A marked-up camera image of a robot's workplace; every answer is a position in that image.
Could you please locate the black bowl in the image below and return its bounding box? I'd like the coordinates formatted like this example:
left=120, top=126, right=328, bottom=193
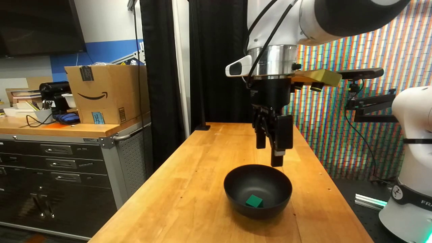
left=224, top=164, right=293, bottom=218

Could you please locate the cardboard box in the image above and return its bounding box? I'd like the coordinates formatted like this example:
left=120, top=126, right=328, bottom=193
left=65, top=64, right=150, bottom=124

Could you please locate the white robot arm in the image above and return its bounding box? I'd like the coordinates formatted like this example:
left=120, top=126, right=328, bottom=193
left=225, top=0, right=410, bottom=166

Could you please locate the blue-green block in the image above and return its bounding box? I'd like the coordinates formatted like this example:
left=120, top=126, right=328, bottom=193
left=246, top=194, right=263, bottom=207

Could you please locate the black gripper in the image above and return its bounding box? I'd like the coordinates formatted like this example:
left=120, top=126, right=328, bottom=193
left=251, top=78, right=293, bottom=166

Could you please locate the metal drawer cabinet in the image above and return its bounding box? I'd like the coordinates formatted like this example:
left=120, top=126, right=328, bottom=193
left=0, top=122, right=151, bottom=240

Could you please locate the black curtain near robot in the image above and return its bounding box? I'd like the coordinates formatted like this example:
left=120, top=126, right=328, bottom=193
left=140, top=0, right=185, bottom=168

